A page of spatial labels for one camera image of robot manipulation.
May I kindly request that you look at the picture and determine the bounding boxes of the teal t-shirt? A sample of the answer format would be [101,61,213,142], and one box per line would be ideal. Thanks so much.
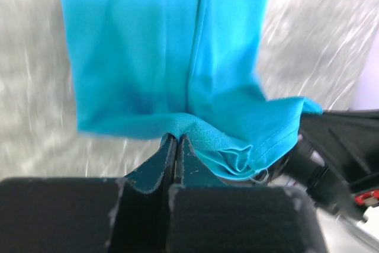
[61,0,322,180]

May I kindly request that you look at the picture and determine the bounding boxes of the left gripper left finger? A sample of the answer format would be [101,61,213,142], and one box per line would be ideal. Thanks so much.
[1,136,177,252]

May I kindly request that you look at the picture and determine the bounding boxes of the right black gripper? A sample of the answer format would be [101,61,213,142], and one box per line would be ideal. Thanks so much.
[269,110,378,222]

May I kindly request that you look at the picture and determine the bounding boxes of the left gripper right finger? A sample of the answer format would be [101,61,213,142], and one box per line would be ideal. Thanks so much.
[167,137,327,252]

